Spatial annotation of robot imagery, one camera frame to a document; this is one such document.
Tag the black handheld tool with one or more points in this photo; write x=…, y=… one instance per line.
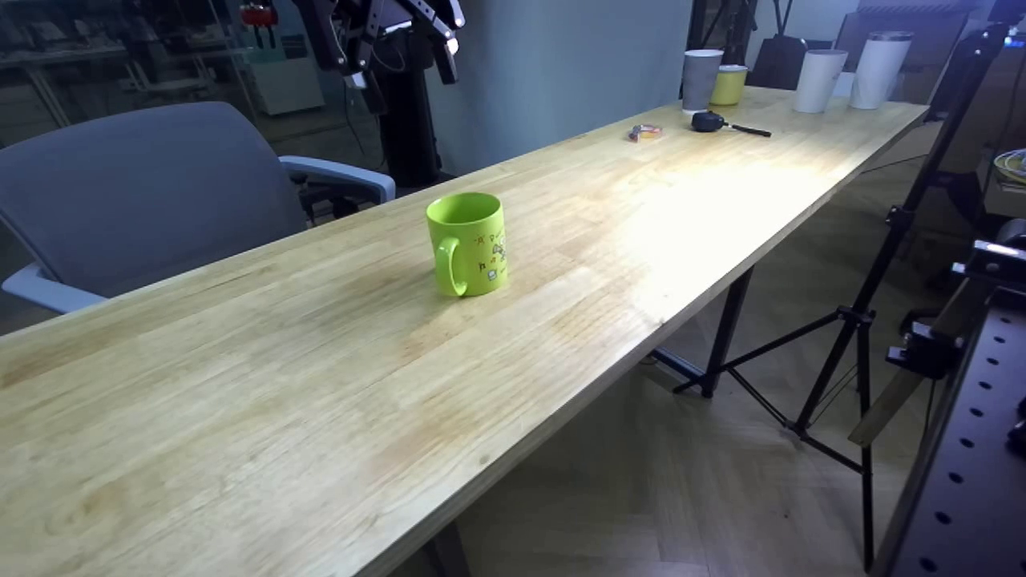
x=710, y=119

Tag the yellow cup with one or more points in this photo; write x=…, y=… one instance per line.
x=732, y=83

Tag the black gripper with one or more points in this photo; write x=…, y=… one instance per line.
x=403, y=21

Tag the grey paper cup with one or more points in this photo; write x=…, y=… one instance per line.
x=700, y=78

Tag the black perforated breadboard table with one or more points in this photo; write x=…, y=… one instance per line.
x=965, y=469

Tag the black camera tripod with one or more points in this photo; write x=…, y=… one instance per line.
x=854, y=321

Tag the green cartoon print mug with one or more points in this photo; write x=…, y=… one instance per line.
x=469, y=241

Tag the black bracket equipment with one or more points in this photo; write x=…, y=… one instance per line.
x=964, y=308

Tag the white tumbler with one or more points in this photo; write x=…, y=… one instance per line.
x=878, y=72
x=818, y=80

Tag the grey office chair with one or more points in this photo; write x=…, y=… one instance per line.
x=150, y=192

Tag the black table leg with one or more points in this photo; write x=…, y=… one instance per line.
x=451, y=552
x=727, y=332

